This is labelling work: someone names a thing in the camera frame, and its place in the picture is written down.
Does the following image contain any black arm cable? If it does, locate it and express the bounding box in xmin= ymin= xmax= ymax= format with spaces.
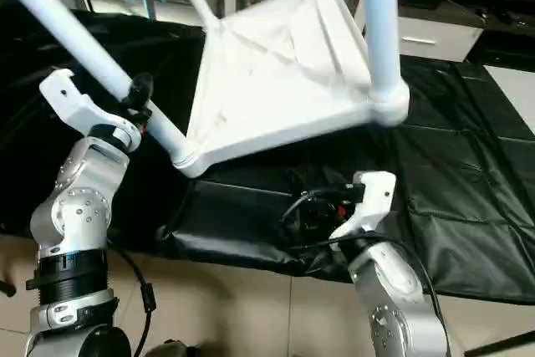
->
xmin=104 ymin=238 xmax=158 ymax=357
xmin=279 ymin=183 xmax=446 ymax=357

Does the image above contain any black work mat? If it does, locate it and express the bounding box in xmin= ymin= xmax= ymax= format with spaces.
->
xmin=0 ymin=6 xmax=535 ymax=306

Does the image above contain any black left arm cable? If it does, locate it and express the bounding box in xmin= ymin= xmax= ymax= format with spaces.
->
xmin=104 ymin=238 xmax=158 ymax=357

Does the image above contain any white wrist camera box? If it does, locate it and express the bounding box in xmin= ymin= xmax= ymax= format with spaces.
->
xmin=329 ymin=171 xmax=399 ymax=246
xmin=38 ymin=68 xmax=145 ymax=154

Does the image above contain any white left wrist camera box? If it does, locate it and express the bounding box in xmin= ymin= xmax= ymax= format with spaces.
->
xmin=38 ymin=68 xmax=145 ymax=154

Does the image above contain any white drawer unit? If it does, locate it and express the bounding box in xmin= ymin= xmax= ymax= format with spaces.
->
xmin=396 ymin=13 xmax=487 ymax=65

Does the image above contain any white plastic table top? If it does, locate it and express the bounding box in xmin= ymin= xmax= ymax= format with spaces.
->
xmin=171 ymin=0 xmax=412 ymax=180

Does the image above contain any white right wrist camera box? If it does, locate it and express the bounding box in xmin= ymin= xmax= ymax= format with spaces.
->
xmin=329 ymin=171 xmax=399 ymax=246

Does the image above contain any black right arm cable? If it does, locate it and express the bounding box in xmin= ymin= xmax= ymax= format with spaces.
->
xmin=279 ymin=183 xmax=446 ymax=357

